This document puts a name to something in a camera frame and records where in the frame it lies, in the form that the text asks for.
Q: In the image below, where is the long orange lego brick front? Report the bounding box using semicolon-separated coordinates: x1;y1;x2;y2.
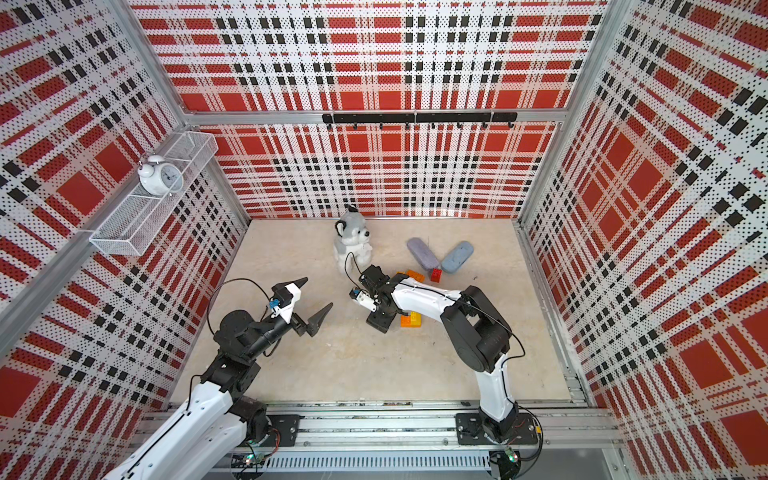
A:
400;316;422;328

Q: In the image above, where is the long orange lego brick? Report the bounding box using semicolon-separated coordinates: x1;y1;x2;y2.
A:
407;270;425;283
400;316;422;328

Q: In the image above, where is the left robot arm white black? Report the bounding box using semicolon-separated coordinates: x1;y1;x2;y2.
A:
104;277;333;479

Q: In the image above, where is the long orange lego brick back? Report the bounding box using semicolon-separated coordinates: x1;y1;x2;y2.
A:
407;270;425;283

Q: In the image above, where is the grey white husky plush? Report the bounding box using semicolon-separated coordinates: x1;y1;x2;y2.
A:
333;205;373;274

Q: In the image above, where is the purple grey oval case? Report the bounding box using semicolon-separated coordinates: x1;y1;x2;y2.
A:
406;237;441;271

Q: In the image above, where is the blue grey oval case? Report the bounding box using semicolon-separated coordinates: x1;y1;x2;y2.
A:
441;241;474;274

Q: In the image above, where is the white alarm clock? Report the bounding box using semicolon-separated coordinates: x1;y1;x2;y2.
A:
137;155;184;197

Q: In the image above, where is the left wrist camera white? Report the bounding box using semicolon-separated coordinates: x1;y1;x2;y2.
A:
269;282;301;324

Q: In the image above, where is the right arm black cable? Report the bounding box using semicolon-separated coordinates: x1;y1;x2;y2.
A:
343;251;364;292

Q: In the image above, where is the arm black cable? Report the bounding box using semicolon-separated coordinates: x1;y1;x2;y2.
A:
343;251;364;292
205;277;272;337

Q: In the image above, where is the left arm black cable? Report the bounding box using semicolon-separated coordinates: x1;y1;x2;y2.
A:
205;277;272;337

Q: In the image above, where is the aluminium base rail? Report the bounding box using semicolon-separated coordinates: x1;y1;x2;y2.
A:
209;401;633;479

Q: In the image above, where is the white wire mesh shelf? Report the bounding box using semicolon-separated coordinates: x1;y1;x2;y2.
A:
90;131;218;256

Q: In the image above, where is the black hook rail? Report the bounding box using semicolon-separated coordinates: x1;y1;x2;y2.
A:
322;111;518;126

